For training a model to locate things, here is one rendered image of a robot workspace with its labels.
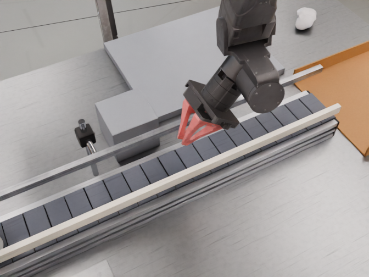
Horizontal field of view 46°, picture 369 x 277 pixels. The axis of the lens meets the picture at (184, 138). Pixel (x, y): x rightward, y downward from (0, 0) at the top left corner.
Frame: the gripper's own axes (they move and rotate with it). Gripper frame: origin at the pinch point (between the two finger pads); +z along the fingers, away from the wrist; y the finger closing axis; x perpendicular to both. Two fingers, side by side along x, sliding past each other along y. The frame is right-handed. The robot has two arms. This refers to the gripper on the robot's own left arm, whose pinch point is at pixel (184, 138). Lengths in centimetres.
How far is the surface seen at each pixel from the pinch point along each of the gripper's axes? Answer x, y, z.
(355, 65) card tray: 49, -10, -25
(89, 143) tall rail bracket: -12.4, -6.6, 9.7
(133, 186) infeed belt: -3.7, 0.3, 12.9
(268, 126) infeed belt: 20.2, -0.1, -6.7
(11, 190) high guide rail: -23.9, -2.9, 19.0
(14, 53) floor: 47, -165, 87
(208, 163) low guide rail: 4.8, 4.5, 1.4
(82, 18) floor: 80, -177, 59
